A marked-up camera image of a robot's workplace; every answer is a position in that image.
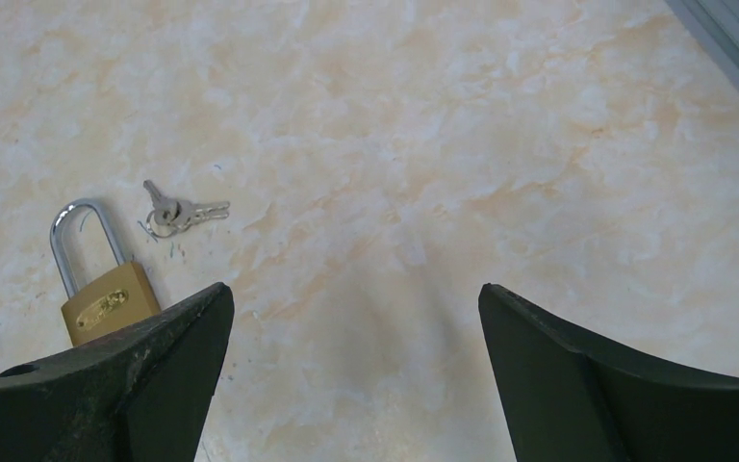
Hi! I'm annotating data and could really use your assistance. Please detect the long-shackle brass padlock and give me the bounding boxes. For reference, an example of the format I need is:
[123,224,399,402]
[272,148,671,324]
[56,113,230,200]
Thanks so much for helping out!
[49,198,162,347]

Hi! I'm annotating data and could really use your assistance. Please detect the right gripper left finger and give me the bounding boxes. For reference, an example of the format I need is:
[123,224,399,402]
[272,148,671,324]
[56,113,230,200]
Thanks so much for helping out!
[0,282,235,461]

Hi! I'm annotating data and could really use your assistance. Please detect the silver keys of brass padlock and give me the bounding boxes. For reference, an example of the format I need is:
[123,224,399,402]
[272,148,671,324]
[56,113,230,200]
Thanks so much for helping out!
[139,179,230,240]

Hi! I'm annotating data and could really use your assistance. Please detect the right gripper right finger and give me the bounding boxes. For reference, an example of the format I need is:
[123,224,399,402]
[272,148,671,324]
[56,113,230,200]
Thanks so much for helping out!
[478,284,739,461]

